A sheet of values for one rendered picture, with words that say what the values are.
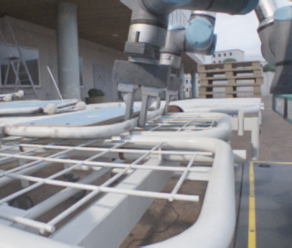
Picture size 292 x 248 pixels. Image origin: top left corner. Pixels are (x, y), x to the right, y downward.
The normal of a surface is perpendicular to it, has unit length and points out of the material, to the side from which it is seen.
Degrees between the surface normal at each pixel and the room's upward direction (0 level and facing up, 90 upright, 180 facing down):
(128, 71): 90
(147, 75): 90
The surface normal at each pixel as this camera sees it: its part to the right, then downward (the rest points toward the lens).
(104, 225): 0.94, 0.00
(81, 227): -0.04, -0.99
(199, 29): -0.30, 0.21
